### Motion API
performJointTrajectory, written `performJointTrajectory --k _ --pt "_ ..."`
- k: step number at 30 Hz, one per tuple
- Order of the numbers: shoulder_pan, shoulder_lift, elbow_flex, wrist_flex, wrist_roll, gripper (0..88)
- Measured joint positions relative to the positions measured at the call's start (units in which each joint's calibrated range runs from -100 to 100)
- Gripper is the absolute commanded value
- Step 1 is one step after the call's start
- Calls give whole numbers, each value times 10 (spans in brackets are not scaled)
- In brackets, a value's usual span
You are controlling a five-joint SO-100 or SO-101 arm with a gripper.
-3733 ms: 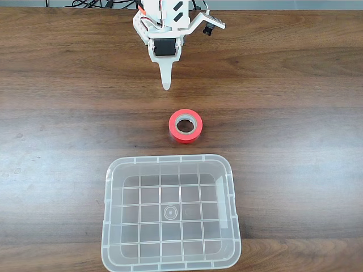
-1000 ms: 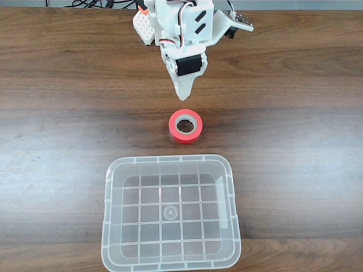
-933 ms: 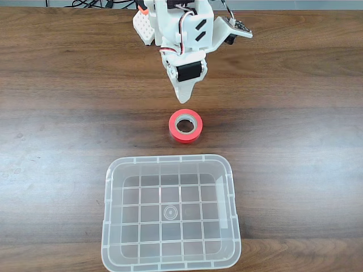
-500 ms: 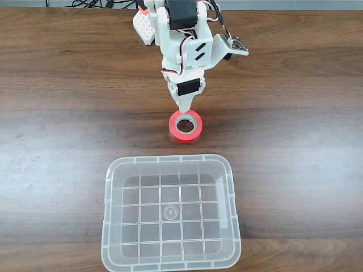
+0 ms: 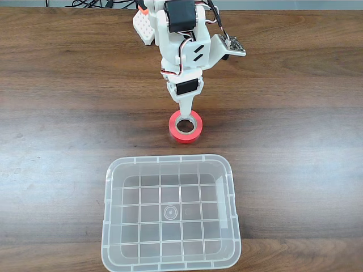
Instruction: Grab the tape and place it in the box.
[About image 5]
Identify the clear plastic storage box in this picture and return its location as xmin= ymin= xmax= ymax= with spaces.
xmin=101 ymin=154 xmax=242 ymax=272

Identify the red tape roll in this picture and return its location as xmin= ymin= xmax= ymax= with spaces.
xmin=168 ymin=110 xmax=204 ymax=144

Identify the black plug with cable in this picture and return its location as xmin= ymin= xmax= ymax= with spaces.
xmin=105 ymin=0 xmax=140 ymax=9

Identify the wrist camera on white bracket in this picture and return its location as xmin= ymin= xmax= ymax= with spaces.
xmin=204 ymin=33 xmax=247 ymax=70

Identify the tangled black cable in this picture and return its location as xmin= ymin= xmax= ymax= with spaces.
xmin=64 ymin=0 xmax=106 ymax=9

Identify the thin camera cable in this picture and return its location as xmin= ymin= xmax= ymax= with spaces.
xmin=206 ymin=0 xmax=229 ymax=42

